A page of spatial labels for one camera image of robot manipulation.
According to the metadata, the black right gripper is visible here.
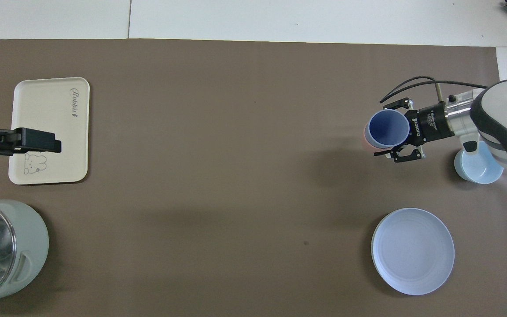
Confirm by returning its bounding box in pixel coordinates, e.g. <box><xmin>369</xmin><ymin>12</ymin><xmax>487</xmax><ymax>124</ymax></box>
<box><xmin>373</xmin><ymin>97</ymin><xmax>456</xmax><ymax>164</ymax></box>

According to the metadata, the blue plastic cup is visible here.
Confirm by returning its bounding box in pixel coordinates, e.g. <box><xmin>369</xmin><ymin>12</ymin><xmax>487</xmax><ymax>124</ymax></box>
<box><xmin>365</xmin><ymin>110</ymin><xmax>411</xmax><ymax>149</ymax></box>

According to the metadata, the pink plastic cup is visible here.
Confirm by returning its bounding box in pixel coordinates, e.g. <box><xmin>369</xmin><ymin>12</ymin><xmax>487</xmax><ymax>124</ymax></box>
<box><xmin>361</xmin><ymin>124</ymin><xmax>393</xmax><ymax>153</ymax></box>

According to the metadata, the cream rabbit print tray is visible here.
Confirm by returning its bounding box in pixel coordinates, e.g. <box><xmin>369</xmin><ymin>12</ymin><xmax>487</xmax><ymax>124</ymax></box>
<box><xmin>8</xmin><ymin>77</ymin><xmax>90</xmax><ymax>185</ymax></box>

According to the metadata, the light blue bowl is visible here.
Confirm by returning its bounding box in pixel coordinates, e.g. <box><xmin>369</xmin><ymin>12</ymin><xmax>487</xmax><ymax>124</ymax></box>
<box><xmin>454</xmin><ymin>141</ymin><xmax>505</xmax><ymax>184</ymax></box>

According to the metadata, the pale green electric pot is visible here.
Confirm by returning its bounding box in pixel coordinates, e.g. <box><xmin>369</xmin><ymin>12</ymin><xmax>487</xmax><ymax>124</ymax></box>
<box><xmin>0</xmin><ymin>199</ymin><xmax>50</xmax><ymax>307</ymax></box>

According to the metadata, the pale blue plate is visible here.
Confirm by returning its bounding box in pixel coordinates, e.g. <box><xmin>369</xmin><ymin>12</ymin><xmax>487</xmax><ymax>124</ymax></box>
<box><xmin>371</xmin><ymin>208</ymin><xmax>455</xmax><ymax>296</ymax></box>

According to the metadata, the brown table mat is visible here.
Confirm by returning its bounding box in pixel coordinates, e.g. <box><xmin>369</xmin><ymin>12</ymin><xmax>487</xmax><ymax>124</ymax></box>
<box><xmin>0</xmin><ymin>39</ymin><xmax>507</xmax><ymax>317</ymax></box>

